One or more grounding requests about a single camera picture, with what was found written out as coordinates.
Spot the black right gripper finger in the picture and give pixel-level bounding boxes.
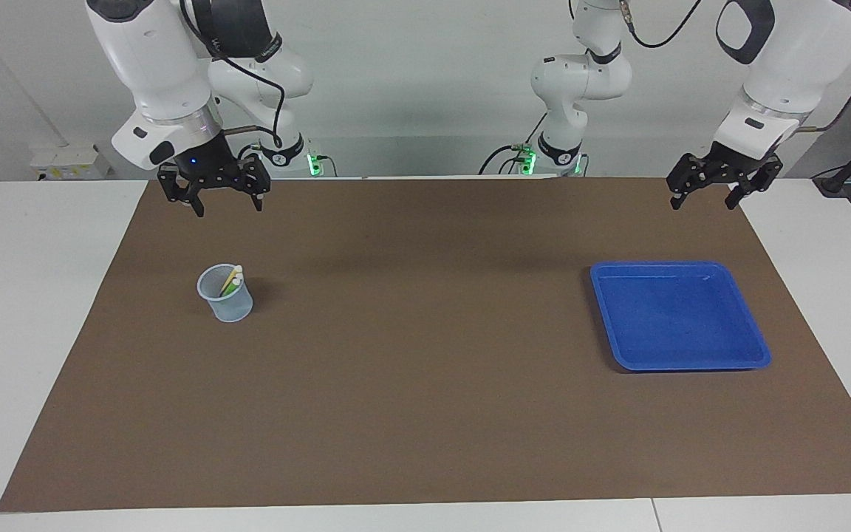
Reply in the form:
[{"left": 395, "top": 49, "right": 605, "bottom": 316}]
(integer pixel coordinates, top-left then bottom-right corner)
[
  {"left": 158, "top": 164, "right": 206, "bottom": 218},
  {"left": 246, "top": 159, "right": 273, "bottom": 212}
]

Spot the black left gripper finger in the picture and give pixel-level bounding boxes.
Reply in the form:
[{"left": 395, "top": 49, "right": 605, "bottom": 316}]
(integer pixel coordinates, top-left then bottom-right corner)
[
  {"left": 725, "top": 157, "right": 783, "bottom": 210},
  {"left": 666, "top": 154, "right": 707, "bottom": 211}
]

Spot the blue plastic tray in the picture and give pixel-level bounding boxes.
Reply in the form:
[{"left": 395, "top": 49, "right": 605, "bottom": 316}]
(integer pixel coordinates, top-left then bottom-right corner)
[{"left": 589, "top": 260, "right": 772, "bottom": 372}]

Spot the translucent mesh pen cup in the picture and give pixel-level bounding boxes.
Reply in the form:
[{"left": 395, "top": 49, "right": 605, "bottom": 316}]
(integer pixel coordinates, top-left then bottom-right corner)
[{"left": 196, "top": 264, "right": 254, "bottom": 324}]

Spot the brown table mat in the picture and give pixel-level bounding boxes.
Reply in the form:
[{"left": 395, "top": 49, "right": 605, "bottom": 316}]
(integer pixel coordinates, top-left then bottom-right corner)
[{"left": 0, "top": 176, "right": 851, "bottom": 513}]

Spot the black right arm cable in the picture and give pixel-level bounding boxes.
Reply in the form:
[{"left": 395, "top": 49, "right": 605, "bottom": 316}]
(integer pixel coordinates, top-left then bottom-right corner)
[{"left": 178, "top": 0, "right": 286, "bottom": 149}]

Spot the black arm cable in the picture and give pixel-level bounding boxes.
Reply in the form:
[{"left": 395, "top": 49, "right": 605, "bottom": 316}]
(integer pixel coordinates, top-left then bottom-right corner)
[
  {"left": 618, "top": 0, "right": 851, "bottom": 134},
  {"left": 178, "top": 0, "right": 286, "bottom": 149}
]

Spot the white wall socket box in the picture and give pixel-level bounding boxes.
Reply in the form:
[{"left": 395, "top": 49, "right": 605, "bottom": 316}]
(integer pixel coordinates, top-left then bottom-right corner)
[{"left": 30, "top": 144, "right": 112, "bottom": 180}]

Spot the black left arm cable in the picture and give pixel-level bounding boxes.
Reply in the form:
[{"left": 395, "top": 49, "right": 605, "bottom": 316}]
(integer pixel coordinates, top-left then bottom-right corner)
[{"left": 618, "top": 0, "right": 851, "bottom": 134}]

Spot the black left base cable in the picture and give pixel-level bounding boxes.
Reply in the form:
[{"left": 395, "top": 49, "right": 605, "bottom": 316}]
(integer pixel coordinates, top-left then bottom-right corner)
[{"left": 479, "top": 111, "right": 552, "bottom": 176}]

